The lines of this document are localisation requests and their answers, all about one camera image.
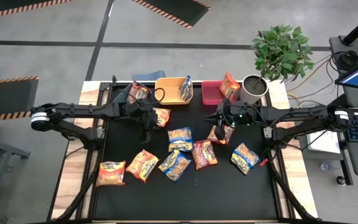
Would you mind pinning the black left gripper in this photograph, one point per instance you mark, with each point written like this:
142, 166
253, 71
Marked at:
145, 116

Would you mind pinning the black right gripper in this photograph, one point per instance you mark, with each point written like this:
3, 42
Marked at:
225, 116

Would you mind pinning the red Maruchan ramen pack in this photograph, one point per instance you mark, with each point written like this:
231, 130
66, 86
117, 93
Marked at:
204, 154
230, 132
137, 91

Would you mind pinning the orange Maruchan ramen pack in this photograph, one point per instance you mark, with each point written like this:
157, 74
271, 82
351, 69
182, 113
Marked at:
163, 116
141, 166
229, 85
110, 173

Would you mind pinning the blue Maruchan ramen pack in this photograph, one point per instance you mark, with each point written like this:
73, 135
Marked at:
186, 88
174, 165
180, 140
245, 158

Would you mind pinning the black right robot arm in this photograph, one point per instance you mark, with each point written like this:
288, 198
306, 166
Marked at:
291, 113

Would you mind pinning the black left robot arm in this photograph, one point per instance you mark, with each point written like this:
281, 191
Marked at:
79, 109

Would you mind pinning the pink plastic bin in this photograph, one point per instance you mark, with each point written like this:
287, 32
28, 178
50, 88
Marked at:
211, 93

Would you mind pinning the white cup with dark rim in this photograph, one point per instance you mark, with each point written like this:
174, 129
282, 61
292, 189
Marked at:
253, 90

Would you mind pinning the teal plastic bin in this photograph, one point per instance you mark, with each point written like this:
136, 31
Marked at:
121, 95

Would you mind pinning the yellow plastic bin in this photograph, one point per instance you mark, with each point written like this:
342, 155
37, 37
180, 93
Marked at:
168, 91

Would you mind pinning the black table mat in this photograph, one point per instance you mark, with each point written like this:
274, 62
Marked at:
197, 196

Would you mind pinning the green leafy plant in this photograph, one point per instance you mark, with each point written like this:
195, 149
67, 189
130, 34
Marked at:
281, 51

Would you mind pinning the white paper sheet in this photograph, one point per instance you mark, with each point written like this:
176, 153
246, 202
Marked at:
325, 143

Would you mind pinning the clear plastic bottle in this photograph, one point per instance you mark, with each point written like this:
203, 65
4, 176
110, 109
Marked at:
328, 166

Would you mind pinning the black hazard-striped floor mat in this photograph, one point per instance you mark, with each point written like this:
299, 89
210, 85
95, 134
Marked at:
8, 96
23, 6
172, 12

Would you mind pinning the grey equipment box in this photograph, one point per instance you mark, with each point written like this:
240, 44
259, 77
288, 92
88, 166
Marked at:
337, 46

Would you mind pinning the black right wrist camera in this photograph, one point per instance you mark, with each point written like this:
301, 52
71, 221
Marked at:
241, 114

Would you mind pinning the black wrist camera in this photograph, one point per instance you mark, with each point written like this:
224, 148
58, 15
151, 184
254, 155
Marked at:
126, 110
241, 114

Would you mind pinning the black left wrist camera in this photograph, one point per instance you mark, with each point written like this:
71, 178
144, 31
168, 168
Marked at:
126, 110

